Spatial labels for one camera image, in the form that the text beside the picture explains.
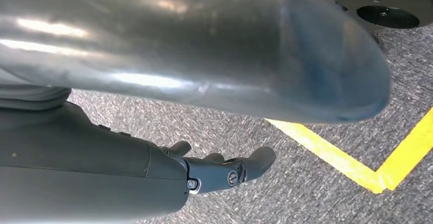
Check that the yellow floor tape square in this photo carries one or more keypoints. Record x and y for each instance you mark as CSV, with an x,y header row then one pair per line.
x,y
338,161

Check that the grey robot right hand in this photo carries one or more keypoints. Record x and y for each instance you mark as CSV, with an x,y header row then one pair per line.
x,y
84,182

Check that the silver robot right thigh shell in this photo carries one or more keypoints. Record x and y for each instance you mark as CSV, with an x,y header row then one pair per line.
x,y
203,46

